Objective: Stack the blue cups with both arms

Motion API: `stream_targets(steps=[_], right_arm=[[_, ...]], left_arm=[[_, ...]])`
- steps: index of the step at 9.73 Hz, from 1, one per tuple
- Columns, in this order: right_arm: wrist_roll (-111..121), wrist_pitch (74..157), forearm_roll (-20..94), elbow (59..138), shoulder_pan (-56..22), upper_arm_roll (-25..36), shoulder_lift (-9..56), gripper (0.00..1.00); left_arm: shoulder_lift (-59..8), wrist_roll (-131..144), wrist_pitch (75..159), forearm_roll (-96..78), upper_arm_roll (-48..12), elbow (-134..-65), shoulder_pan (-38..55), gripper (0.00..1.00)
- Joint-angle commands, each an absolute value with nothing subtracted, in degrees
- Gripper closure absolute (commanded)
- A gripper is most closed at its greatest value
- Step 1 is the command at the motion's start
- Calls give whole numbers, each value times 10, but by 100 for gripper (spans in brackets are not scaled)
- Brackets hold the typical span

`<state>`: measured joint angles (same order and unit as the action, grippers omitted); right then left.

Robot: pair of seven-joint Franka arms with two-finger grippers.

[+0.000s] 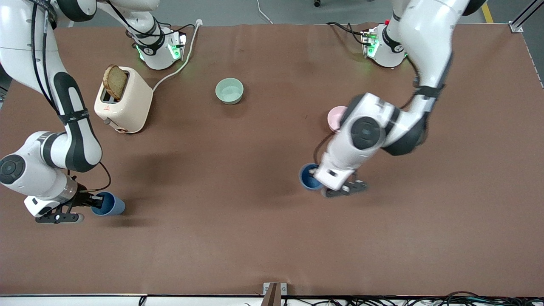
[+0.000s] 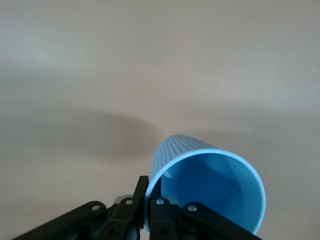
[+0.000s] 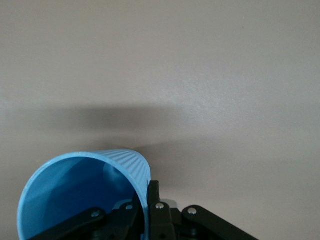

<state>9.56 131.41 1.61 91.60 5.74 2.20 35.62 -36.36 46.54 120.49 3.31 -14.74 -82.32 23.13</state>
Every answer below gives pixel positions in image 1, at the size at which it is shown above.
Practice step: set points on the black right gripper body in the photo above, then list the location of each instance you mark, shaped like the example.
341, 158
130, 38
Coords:
84, 198

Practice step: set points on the blue ribbed plastic cup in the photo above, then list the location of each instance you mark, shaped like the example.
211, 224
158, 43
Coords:
114, 206
306, 180

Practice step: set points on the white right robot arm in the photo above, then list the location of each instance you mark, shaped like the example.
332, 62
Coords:
76, 131

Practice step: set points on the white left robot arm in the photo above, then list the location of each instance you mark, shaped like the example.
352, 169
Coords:
365, 131

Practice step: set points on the pale pink bowl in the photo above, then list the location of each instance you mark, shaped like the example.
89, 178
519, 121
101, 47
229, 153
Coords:
335, 119

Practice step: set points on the brown table cover sheet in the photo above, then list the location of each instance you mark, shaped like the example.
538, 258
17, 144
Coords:
238, 212

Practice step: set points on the cream white toaster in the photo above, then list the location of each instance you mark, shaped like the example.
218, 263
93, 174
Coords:
131, 104

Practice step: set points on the mint green bowl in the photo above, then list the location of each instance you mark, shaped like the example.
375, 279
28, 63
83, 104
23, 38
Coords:
229, 91

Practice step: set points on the brown toast bread slice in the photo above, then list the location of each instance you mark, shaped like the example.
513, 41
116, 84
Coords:
115, 81

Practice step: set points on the metal camera post bracket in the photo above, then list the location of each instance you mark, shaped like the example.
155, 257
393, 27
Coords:
274, 293

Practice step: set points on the aluminium frame profile with bracket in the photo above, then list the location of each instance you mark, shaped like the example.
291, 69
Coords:
520, 21

